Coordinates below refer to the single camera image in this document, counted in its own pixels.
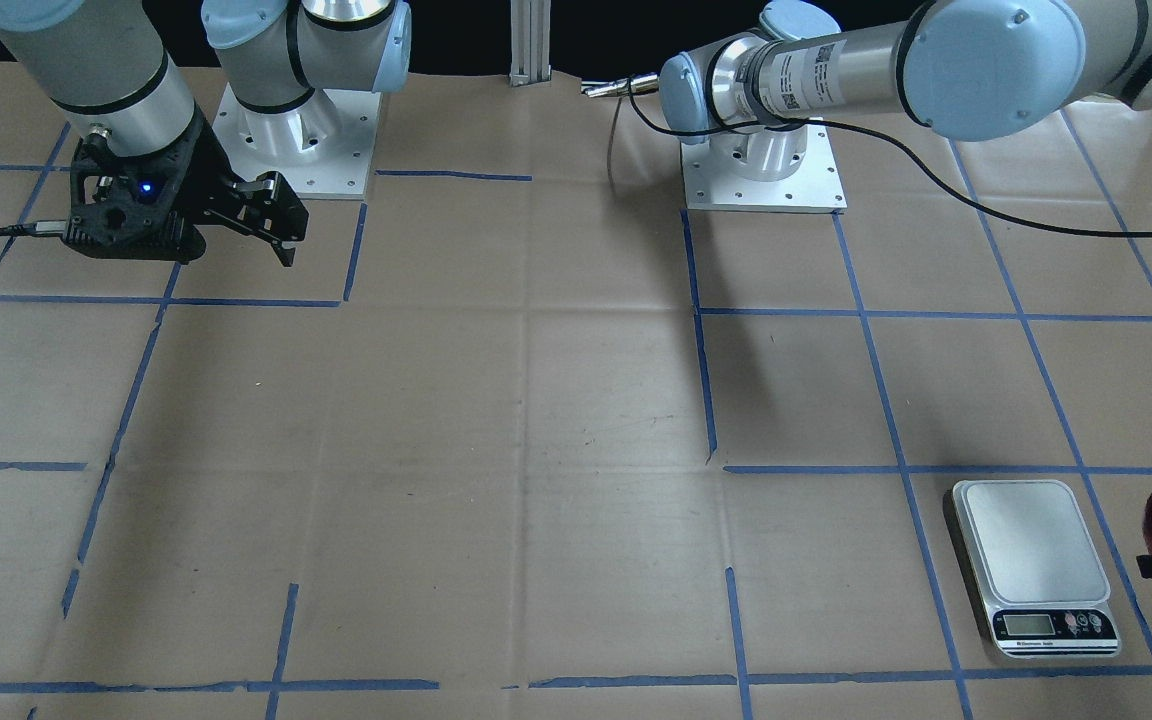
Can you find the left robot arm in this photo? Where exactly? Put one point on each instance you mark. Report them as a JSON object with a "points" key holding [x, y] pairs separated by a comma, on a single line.
{"points": [[752, 111]]}

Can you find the aluminium frame post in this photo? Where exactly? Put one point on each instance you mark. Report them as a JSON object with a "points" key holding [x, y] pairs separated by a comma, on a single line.
{"points": [[530, 38]]}

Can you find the white digital kitchen scale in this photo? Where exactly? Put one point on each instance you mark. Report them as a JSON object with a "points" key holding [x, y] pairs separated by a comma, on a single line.
{"points": [[1036, 581]]}

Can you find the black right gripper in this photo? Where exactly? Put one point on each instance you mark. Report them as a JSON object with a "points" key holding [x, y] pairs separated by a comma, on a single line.
{"points": [[198, 172]]}

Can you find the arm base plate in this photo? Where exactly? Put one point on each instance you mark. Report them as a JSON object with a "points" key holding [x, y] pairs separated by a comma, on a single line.
{"points": [[323, 148], [768, 172]]}

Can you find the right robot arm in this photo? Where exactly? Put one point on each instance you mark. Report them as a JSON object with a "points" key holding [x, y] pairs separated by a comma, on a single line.
{"points": [[103, 64]]}

